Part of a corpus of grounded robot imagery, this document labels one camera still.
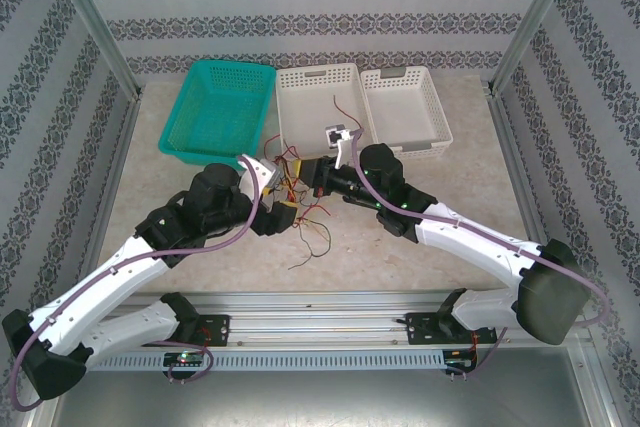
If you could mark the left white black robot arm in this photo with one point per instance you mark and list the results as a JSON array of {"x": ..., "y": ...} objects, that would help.
[{"x": 100, "y": 282}]

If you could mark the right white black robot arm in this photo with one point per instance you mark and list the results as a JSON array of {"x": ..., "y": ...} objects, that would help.
[{"x": 475, "y": 242}]

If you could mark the large white plastic basket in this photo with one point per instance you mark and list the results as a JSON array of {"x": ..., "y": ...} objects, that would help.
[{"x": 310, "y": 112}]

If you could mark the small white plastic basket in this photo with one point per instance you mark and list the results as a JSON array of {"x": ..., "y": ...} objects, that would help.
[{"x": 405, "y": 112}]

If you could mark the teal plastic basket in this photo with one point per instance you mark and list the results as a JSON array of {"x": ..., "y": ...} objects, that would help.
[{"x": 215, "y": 107}]

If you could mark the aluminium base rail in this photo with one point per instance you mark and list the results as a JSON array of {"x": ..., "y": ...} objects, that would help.
[{"x": 310, "y": 319}]

